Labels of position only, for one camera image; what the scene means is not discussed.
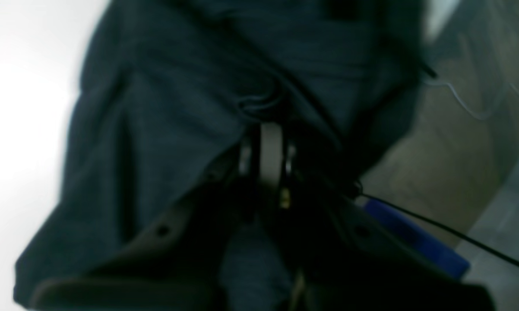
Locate black long sleeve shirt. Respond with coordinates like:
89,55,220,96
13,0,425,308

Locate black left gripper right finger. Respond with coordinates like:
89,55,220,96
262,123,496,311

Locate blue box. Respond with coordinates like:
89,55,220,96
364,199,471,281

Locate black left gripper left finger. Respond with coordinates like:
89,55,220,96
30,126,260,311

